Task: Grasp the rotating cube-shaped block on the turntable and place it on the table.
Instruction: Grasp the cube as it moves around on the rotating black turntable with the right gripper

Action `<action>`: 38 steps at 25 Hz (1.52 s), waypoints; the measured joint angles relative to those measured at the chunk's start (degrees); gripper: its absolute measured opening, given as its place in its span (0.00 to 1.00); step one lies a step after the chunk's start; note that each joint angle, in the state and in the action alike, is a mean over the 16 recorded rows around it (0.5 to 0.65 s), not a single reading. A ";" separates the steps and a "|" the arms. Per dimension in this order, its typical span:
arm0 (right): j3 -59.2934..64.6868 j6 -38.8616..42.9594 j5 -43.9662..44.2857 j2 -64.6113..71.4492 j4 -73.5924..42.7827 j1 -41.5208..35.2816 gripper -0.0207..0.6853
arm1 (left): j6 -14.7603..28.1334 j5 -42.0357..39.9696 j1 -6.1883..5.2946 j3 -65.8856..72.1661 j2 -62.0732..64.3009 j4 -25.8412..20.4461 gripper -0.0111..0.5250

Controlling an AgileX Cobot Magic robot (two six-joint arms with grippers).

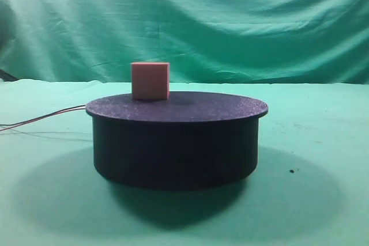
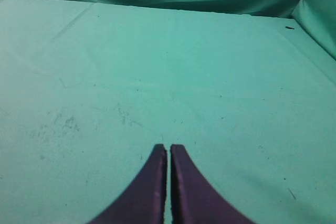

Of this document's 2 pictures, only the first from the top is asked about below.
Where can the pink cube-shaped foam block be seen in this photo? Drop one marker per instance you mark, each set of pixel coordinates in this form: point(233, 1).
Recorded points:
point(150, 80)

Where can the black round turntable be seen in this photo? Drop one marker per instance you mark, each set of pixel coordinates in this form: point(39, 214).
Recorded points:
point(190, 141)

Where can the green table cloth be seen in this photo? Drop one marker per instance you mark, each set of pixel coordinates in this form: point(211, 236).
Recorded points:
point(52, 195)

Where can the green backdrop cloth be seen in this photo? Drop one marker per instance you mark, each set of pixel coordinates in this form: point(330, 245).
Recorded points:
point(205, 41)

